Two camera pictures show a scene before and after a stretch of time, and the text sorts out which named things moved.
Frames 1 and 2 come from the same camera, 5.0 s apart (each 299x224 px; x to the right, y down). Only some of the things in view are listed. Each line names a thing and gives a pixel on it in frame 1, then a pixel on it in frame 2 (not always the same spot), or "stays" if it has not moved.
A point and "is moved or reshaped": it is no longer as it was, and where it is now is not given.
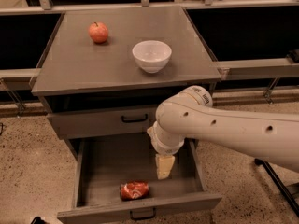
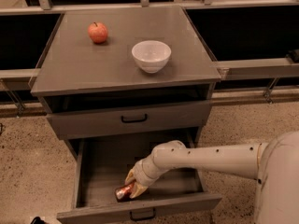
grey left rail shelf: [18, 78] stays
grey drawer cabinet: [106, 72] stays
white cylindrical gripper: [165, 147] -> [140, 173]
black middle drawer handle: [143, 217] stays
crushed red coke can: [134, 189] is moved or reshaped
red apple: [98, 32] stays
